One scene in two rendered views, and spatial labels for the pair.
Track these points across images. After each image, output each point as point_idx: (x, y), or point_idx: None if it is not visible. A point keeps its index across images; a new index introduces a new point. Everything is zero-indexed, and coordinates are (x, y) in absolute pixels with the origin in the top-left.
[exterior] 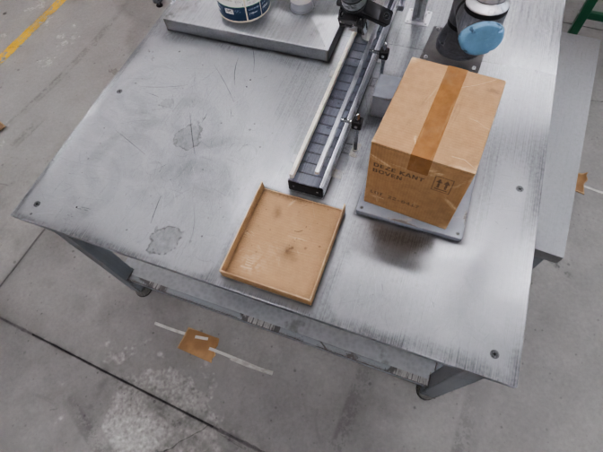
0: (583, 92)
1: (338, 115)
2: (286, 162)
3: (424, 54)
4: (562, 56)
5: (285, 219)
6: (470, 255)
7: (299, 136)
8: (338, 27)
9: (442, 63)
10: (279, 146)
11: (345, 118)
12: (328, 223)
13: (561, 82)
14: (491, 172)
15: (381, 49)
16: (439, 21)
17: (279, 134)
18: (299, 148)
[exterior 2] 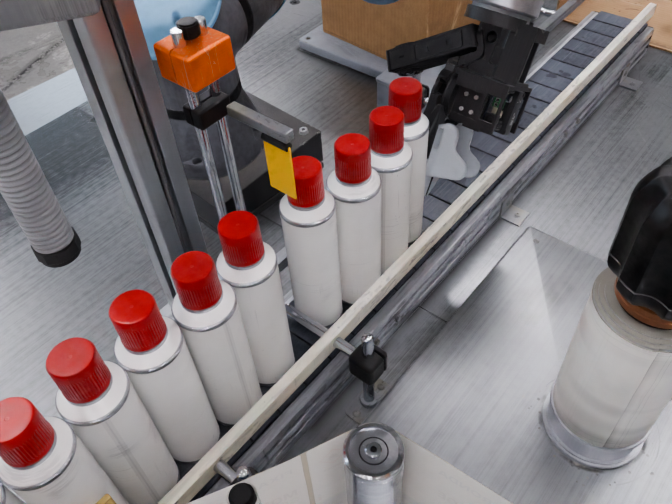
0: (74, 75)
1: (559, 14)
2: (650, 83)
3: (299, 139)
4: (23, 131)
5: (653, 21)
6: None
7: (622, 114)
8: (474, 290)
9: (279, 113)
10: (666, 107)
11: (548, 9)
12: (583, 9)
13: (85, 94)
14: (315, 20)
15: (422, 87)
16: (158, 285)
17: (666, 125)
18: (623, 97)
